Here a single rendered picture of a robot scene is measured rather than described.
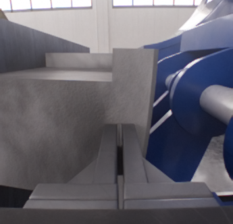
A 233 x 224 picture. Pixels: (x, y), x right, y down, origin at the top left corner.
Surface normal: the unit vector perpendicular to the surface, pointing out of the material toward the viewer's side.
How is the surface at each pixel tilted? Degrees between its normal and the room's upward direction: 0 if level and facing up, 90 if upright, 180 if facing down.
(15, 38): 91
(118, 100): 90
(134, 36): 90
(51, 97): 90
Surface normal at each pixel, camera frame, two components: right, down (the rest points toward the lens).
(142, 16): 0.01, 0.28
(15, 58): 1.00, 0.03
